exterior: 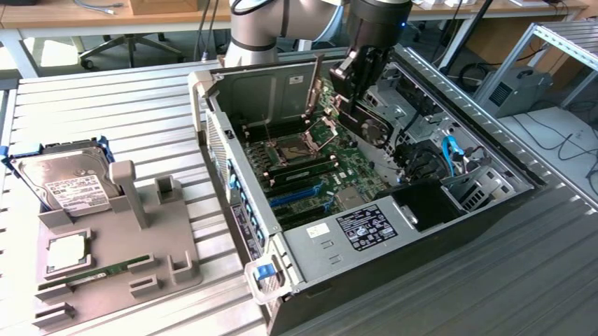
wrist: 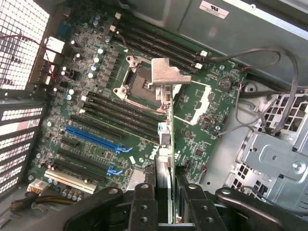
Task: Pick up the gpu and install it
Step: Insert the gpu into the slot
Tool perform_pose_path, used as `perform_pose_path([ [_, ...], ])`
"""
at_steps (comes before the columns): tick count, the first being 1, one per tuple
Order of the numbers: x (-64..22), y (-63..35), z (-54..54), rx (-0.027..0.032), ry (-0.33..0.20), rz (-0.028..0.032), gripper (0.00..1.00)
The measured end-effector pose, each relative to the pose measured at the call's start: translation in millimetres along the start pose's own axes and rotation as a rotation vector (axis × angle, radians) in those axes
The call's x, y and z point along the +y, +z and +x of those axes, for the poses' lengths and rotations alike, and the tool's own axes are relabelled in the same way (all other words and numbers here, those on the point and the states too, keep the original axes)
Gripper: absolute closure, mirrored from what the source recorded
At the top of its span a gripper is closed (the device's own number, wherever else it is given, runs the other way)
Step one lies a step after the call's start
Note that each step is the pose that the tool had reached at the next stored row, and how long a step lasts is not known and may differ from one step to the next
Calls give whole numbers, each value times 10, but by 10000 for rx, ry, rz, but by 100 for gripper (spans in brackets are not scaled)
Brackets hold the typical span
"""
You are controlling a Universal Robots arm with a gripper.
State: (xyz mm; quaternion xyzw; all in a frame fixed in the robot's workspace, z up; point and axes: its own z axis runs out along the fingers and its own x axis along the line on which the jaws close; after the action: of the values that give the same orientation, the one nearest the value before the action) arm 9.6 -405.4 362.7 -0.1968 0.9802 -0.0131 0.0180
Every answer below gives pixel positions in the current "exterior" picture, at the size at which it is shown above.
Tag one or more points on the blue expansion slot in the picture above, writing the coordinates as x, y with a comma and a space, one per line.
291, 197

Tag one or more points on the grey parts rack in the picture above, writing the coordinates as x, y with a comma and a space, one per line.
116, 252

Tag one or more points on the black pole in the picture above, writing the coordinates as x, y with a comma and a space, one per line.
468, 31

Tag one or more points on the long wooden desk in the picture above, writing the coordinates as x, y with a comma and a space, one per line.
514, 10

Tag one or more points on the black fan shroud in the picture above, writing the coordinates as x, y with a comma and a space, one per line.
420, 206

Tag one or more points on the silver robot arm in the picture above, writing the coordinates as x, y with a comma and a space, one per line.
252, 35

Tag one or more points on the open PC case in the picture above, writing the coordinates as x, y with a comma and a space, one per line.
396, 280

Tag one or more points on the office chair with star base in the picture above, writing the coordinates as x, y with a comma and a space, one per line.
129, 43

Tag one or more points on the metal disk bay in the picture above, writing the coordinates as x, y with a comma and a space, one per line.
474, 196

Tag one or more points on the CPU socket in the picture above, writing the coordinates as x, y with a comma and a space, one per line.
290, 152

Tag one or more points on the black expansion slot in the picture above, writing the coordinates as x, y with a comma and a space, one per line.
299, 215

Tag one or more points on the wooden desk with white legs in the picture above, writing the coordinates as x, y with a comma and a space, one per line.
47, 17

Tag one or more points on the black graphics card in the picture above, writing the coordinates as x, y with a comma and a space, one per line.
374, 129

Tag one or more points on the green motherboard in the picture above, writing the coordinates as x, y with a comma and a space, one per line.
355, 164

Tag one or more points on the dark office chair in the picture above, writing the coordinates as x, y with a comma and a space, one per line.
416, 29

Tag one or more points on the hard disk in blue caddy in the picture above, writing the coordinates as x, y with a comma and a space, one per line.
60, 175

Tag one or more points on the silver chipset heatsink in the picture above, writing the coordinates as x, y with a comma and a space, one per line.
350, 199

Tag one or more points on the silver power supply unit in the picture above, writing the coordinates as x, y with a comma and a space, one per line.
322, 252

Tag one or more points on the metal drive cage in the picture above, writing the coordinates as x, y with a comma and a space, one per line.
430, 127

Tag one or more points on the cardboard box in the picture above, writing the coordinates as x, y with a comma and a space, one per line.
159, 7

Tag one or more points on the silver CPU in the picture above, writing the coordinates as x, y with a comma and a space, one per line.
67, 253

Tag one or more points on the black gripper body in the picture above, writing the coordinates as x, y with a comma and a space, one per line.
378, 24

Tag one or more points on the black RAM stick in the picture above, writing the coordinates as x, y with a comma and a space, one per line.
303, 173

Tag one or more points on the green RAM stick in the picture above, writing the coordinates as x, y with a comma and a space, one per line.
93, 274

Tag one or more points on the metal socket cover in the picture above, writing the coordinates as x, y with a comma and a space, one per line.
322, 134

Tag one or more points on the aluminium frame rack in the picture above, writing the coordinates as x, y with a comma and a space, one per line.
565, 38

